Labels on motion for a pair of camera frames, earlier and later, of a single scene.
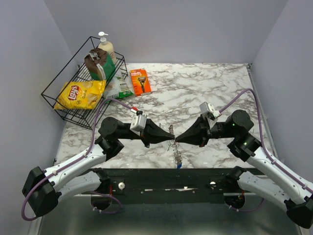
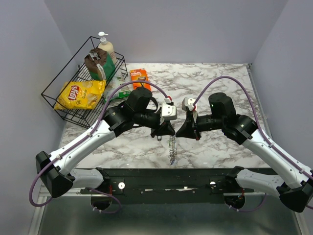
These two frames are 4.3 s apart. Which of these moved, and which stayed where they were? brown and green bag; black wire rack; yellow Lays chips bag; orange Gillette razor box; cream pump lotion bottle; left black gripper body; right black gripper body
Moved: left black gripper body; right black gripper body
Stayed: brown and green bag; black wire rack; yellow Lays chips bag; orange Gillette razor box; cream pump lotion bottle
